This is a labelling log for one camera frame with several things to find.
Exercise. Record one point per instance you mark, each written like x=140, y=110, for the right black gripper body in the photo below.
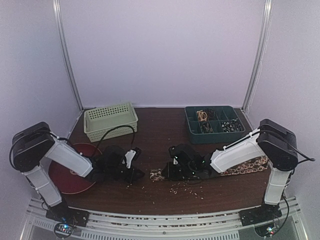
x=172, y=167

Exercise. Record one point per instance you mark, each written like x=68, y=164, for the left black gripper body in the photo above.
x=112, y=172

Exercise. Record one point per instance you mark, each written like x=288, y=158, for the patterned paisley necktie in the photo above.
x=258, y=164

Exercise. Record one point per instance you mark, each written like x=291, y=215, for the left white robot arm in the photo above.
x=35, y=144

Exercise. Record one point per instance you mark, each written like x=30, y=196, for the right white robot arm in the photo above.
x=271, y=140

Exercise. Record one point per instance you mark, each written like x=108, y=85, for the red round tray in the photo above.
x=75, y=182

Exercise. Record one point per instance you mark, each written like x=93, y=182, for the dark green compartment organizer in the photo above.
x=216, y=115

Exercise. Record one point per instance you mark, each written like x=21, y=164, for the pale green plastic basket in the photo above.
x=99, y=120

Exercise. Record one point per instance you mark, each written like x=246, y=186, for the tan rubber bands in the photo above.
x=201, y=116

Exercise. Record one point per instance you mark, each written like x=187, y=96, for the black white small clips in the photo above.
x=232, y=126

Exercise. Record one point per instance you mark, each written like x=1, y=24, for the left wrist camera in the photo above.
x=130, y=156

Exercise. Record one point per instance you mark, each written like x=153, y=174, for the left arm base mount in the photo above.
x=68, y=219

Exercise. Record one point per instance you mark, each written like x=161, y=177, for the front aluminium rail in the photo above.
x=224, y=225

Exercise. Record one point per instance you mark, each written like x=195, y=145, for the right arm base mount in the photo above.
x=263, y=218

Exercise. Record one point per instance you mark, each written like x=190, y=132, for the left aluminium frame post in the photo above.
x=65, y=53

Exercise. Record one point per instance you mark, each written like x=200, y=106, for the aluminium frame post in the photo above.
x=257, y=64
x=65, y=53

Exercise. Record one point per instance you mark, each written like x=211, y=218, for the right aluminium frame post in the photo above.
x=257, y=64

